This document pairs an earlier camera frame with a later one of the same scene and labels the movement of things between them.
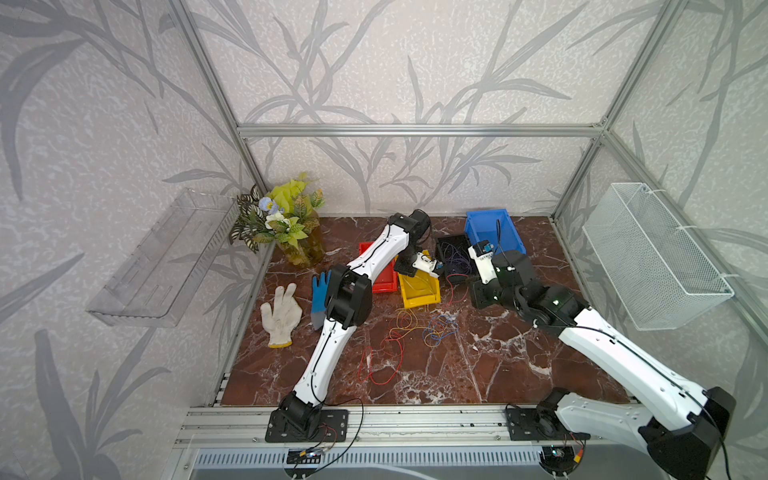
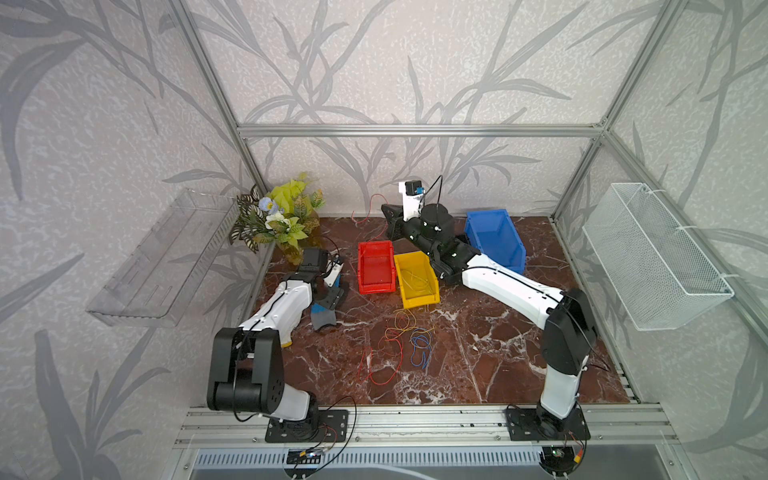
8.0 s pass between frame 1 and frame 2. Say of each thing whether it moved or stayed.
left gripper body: moved
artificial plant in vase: stayed
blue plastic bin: stayed
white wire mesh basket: stayed
